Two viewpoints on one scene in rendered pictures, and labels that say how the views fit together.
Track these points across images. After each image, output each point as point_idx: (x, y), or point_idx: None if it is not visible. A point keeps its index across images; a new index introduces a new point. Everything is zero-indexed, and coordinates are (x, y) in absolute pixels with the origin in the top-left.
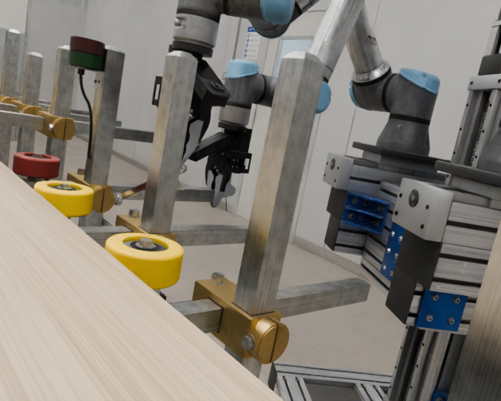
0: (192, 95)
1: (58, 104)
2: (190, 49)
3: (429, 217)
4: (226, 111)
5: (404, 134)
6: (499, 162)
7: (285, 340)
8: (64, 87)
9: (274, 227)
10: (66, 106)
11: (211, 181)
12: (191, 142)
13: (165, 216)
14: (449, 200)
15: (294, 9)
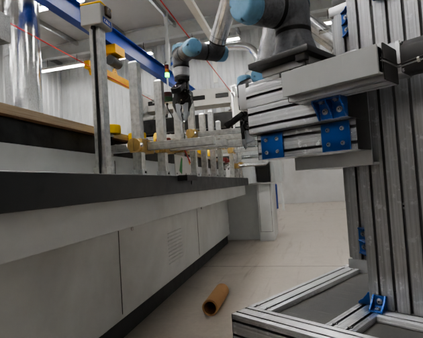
0: (180, 94)
1: (189, 125)
2: (175, 79)
3: (239, 99)
4: (238, 101)
5: None
6: None
7: (137, 143)
8: (189, 117)
9: (131, 110)
10: (192, 125)
11: None
12: (184, 111)
13: (161, 134)
14: (244, 88)
15: (215, 45)
